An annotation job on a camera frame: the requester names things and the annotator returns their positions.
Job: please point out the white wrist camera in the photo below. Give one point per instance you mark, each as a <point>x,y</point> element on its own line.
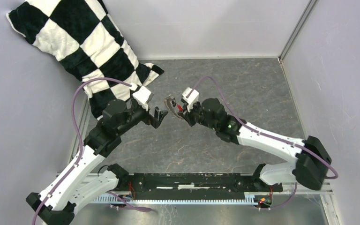
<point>143,96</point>
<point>189,98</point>

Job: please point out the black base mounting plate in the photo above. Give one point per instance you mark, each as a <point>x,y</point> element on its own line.
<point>193,186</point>

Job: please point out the black white checkered cloth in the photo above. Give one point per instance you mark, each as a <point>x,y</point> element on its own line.
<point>84,39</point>

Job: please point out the toothed cable duct strip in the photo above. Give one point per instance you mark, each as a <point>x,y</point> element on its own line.
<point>245,200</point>

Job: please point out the keyring loop with red tag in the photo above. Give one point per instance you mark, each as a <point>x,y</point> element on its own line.
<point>169,106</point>

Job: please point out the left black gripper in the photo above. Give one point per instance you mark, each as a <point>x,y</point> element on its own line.
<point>159,115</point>

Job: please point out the corner aluminium profile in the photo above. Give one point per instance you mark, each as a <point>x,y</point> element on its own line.
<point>297,29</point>

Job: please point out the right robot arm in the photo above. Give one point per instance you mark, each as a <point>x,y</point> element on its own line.
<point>305,161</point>

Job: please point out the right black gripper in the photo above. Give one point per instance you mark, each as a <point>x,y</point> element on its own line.
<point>186,115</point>

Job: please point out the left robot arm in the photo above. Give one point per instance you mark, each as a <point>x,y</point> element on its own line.
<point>65,197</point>

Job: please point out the aluminium frame rail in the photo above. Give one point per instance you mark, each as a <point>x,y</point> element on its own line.
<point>287,187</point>

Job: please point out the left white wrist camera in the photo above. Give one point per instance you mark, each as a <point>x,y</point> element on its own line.
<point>143,96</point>

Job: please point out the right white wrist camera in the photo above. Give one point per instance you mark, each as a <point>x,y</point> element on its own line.
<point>189,98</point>

